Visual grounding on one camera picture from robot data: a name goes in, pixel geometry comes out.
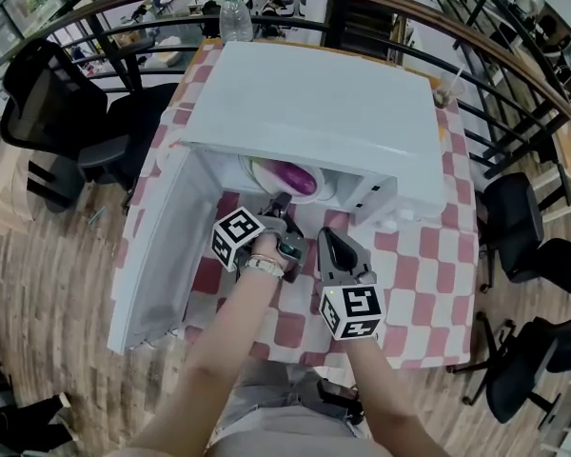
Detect white microwave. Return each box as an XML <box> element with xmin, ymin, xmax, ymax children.
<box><xmin>107</xmin><ymin>40</ymin><xmax>447</xmax><ymax>354</ymax></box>

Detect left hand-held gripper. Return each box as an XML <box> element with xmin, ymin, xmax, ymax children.
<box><xmin>210</xmin><ymin>191</ymin><xmax>310</xmax><ymax>285</ymax></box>

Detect person's denim shorts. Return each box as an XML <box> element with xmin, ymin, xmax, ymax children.
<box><xmin>217</xmin><ymin>362</ymin><xmax>364</xmax><ymax>441</ymax></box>

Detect light wooden side table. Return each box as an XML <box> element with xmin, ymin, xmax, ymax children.
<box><xmin>0</xmin><ymin>144</ymin><xmax>35</xmax><ymax>238</ymax></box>

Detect person's left hand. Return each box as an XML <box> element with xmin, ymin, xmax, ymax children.
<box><xmin>250</xmin><ymin>231</ymin><xmax>287</xmax><ymax>268</ymax></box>

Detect red white checkered tablecloth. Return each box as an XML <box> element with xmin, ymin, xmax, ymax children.
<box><xmin>111</xmin><ymin>38</ymin><xmax>480</xmax><ymax>371</ymax></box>

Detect person's left forearm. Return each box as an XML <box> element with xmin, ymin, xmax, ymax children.
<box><xmin>179</xmin><ymin>267</ymin><xmax>287</xmax><ymax>386</ymax></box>

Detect black office chair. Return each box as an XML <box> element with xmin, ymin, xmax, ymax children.
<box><xmin>450</xmin><ymin>308</ymin><xmax>571</xmax><ymax>427</ymax></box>
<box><xmin>474</xmin><ymin>170</ymin><xmax>571</xmax><ymax>300</ymax></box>
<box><xmin>0</xmin><ymin>36</ymin><xmax>180</xmax><ymax>214</ymax></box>

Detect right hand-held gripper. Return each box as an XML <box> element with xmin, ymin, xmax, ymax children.
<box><xmin>316</xmin><ymin>226</ymin><xmax>387</xmax><ymax>342</ymax></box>

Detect black waist pouch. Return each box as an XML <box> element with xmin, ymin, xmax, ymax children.
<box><xmin>315</xmin><ymin>377</ymin><xmax>367</xmax><ymax>427</ymax></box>

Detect person's right forearm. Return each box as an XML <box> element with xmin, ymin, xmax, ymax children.
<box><xmin>344</xmin><ymin>334</ymin><xmax>419</xmax><ymax>428</ymax></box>

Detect clear drink cup with straw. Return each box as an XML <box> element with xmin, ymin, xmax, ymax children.
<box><xmin>432</xmin><ymin>63</ymin><xmax>467</xmax><ymax>110</ymax></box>

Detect purple eggplant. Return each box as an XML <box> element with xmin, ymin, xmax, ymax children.
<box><xmin>261</xmin><ymin>159</ymin><xmax>318</xmax><ymax>196</ymax></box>

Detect glass window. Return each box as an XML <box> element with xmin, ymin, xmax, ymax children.
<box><xmin>0</xmin><ymin>0</ymin><xmax>94</xmax><ymax>67</ymax></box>

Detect person's light shirt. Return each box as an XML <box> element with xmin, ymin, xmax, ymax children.
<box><xmin>207</xmin><ymin>405</ymin><xmax>378</xmax><ymax>457</ymax></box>

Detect clear plastic water bottle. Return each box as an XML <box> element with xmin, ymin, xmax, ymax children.
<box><xmin>218</xmin><ymin>0</ymin><xmax>255</xmax><ymax>44</ymax></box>

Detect white plate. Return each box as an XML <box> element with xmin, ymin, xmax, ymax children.
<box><xmin>237</xmin><ymin>155</ymin><xmax>326</xmax><ymax>206</ymax></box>

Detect white wristwatch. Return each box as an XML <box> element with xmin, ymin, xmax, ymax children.
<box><xmin>243</xmin><ymin>253</ymin><xmax>287</xmax><ymax>281</ymax></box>

